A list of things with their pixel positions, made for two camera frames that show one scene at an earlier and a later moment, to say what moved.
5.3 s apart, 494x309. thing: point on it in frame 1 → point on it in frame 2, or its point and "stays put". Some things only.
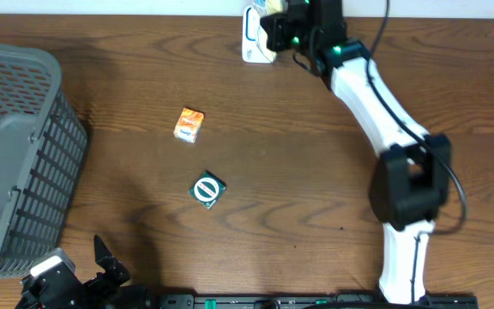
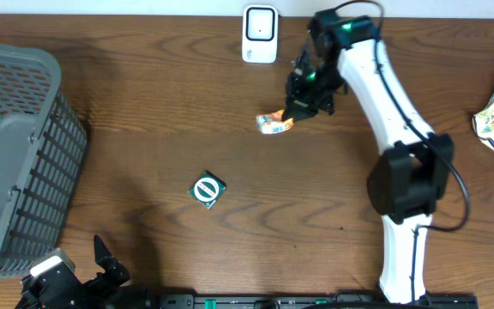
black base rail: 315,301 stays put
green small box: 207,189 stays put
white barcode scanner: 255,46 stays put
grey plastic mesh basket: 29,148 stays put
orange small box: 189,124 → 273,124
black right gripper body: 292,33 → 322,79
